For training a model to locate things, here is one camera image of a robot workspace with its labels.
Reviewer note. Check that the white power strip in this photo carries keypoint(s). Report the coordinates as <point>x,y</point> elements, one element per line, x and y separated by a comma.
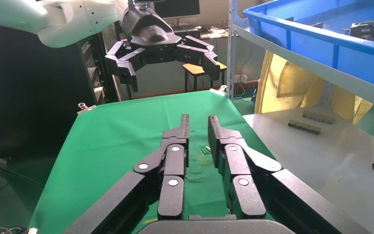
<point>241,78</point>

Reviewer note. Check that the yellow bag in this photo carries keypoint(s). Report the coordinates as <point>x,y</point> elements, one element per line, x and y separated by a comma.
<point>287,84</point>

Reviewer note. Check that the flat metal bracket with holes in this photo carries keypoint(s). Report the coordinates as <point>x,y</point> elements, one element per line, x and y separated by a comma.
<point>372,30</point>

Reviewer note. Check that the wooden stool black legs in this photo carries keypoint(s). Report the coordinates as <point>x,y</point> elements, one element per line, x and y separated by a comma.
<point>192,68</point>

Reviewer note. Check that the dark grey slotted strip part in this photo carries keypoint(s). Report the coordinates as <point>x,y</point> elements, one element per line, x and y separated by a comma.
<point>304,127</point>
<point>318,117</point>

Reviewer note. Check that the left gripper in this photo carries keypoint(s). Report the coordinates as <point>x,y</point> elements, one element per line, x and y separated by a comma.
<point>151,32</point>

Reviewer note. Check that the blue plastic bin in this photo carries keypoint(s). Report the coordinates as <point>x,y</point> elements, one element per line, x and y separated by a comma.
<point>303,45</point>

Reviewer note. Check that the cluttered wooden desk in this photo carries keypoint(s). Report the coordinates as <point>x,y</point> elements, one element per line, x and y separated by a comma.
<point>219,33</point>

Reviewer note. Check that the black computer monitor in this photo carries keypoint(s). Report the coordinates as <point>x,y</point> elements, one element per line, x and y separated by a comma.
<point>177,8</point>

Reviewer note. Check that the large black cabinet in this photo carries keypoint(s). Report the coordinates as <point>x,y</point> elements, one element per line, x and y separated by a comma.
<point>29,97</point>

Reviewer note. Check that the silver binder clip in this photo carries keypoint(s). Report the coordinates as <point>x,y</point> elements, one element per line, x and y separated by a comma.
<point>219,90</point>
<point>85,109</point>

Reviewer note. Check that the green table cloth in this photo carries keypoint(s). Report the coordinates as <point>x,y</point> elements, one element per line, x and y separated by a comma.
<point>125,129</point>

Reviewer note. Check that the metal tray part upright sides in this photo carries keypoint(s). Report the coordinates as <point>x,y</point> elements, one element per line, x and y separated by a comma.
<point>316,25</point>

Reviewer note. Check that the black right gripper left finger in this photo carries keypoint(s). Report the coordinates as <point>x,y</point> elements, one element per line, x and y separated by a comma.
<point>174,161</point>

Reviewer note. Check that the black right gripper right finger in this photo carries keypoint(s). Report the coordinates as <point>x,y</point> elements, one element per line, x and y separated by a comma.
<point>235,161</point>

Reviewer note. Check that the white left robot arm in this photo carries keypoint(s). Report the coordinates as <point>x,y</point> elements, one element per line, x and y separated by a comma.
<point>61,19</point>

